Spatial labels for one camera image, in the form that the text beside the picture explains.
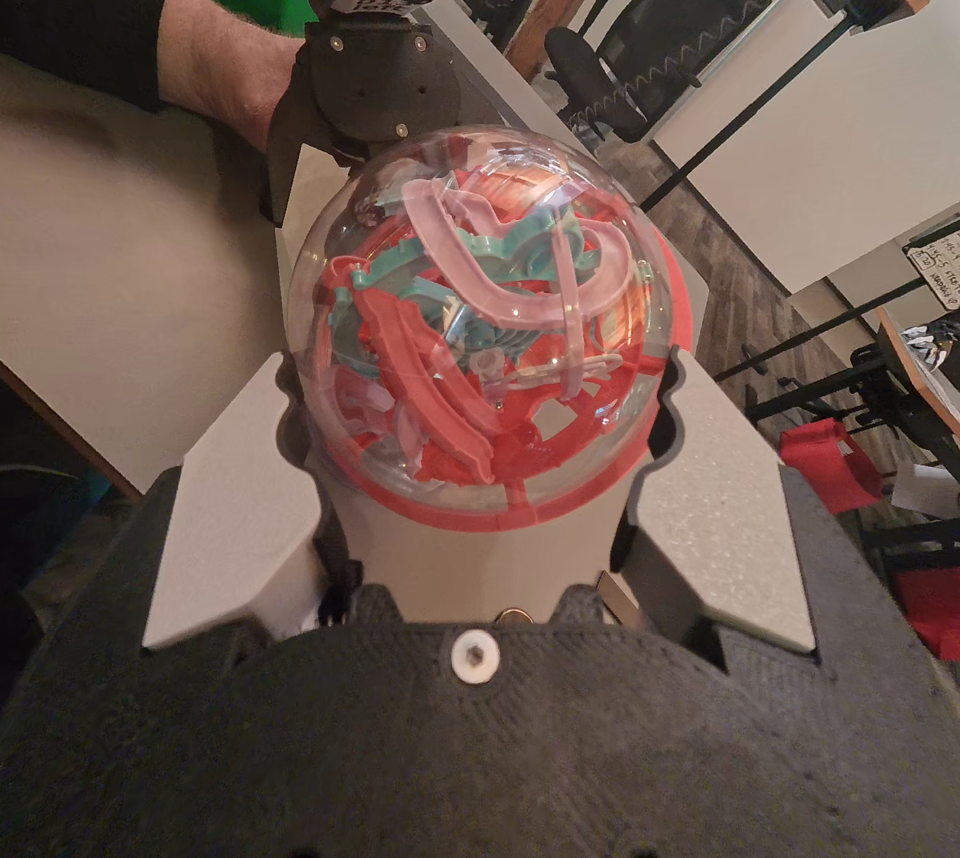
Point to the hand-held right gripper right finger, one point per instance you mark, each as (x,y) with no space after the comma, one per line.
(720,535)

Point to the round black control button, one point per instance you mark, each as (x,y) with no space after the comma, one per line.
(515,616)

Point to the clear red maze ball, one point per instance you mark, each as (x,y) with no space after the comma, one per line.
(487,333)

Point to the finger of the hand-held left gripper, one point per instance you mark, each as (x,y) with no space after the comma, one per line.
(307,198)

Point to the person's left hand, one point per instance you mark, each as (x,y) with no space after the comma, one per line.
(225,63)

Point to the red bag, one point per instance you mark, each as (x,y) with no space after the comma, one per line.
(825,460)
(934,610)

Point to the handwritten white sign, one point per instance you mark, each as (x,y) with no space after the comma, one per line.
(934,265)

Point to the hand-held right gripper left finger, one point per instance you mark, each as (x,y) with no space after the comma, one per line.
(232,535)

